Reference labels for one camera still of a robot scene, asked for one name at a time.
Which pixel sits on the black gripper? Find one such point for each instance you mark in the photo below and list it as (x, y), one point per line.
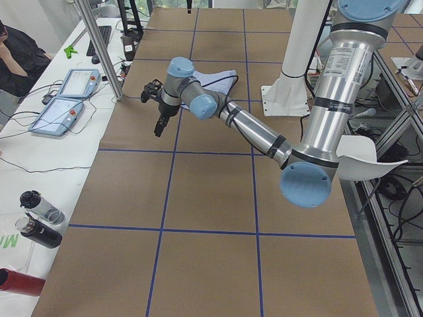
(168, 109)

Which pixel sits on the blue striped button shirt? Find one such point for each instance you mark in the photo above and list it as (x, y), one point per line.
(217, 82)

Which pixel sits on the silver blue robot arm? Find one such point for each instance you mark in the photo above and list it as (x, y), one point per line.
(189, 6)
(308, 168)

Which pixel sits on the person in black clothes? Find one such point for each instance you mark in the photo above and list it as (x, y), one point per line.
(27, 62)

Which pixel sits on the person's hand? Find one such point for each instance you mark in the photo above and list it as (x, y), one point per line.
(4, 51)

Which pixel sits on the upper blue teach pendant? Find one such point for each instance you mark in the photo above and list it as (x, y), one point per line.
(79, 83)

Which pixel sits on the blue teach pendant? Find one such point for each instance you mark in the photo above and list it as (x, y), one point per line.
(57, 117)
(79, 83)

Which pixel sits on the lower blue teach pendant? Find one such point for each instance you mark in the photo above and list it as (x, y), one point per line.
(57, 117)

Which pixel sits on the green plastic clamp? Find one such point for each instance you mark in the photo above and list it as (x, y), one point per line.
(70, 51)

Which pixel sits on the clear bottle black lid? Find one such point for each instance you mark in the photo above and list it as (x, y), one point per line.
(32, 201)

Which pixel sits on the white plastic chair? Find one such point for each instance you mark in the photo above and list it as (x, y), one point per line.
(358, 159)

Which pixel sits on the red bottle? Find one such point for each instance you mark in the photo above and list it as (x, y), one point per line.
(19, 283)

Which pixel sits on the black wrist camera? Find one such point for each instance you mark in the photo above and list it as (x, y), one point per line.
(152, 91)

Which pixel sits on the aluminium frame post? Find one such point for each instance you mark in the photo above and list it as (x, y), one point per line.
(100, 47)

